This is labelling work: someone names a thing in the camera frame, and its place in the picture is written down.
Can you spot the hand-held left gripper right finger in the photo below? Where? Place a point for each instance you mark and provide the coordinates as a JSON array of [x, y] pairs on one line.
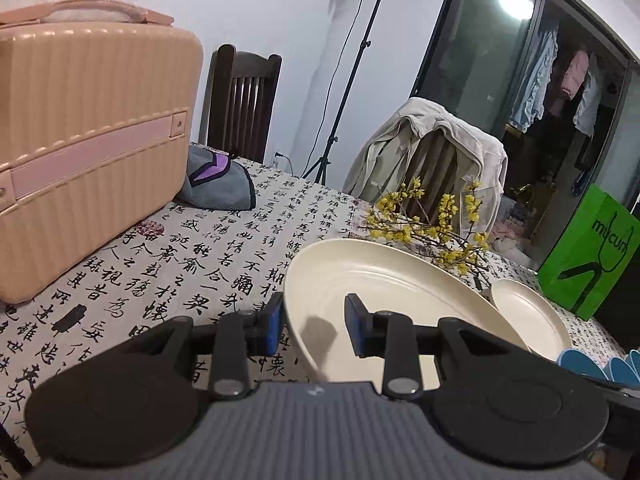
[[355, 325]]

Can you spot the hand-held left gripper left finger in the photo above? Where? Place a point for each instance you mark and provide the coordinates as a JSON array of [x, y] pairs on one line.
[[276, 325]]

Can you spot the large cream plate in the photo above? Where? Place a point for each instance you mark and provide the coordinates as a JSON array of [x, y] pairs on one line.
[[400, 270]]

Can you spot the small cream plate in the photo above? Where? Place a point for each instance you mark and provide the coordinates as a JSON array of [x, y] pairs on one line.
[[525, 315]]

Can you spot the yellow flower branches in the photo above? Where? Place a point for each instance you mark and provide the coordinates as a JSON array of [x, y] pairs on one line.
[[395, 232]]

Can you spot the grey purple pouch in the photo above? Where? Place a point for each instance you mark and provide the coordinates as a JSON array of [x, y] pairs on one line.
[[220, 190]]

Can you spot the pink floor cloth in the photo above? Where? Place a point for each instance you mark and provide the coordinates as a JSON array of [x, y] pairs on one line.
[[506, 237]]

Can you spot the brown wooden chair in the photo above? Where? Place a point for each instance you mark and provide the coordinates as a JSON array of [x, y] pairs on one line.
[[440, 160]]

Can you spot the beige jacket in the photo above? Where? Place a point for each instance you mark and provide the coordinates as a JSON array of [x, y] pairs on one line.
[[450, 125]]

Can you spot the green paper bag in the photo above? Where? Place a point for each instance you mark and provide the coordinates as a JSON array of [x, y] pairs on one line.
[[570, 240]]

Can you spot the dark wooden chair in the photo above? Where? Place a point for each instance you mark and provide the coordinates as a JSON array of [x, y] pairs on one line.
[[220, 90]]

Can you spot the dark glass sliding door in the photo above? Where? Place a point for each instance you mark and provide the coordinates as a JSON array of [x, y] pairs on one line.
[[475, 60]]

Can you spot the pink suitcase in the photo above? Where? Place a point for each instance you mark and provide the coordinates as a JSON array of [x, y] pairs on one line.
[[100, 85]]

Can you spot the hanging light blue shirt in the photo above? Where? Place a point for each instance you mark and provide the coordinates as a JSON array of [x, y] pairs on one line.
[[537, 75]]

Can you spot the hanging white shirt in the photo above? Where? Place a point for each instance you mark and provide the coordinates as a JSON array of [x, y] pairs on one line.
[[590, 100]]

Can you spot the hanging pink garment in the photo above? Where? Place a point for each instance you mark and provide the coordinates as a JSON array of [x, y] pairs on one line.
[[575, 72]]

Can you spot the wall power outlet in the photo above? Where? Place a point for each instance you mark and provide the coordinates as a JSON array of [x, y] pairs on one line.
[[276, 156]]

